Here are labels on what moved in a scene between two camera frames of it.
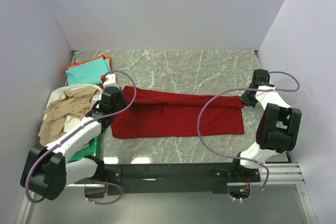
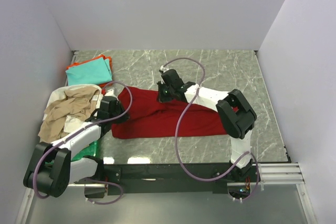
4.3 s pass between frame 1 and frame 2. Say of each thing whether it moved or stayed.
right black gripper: moved
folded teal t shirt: stayed
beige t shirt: stayed
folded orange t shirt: stayed
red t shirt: stayed
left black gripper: moved
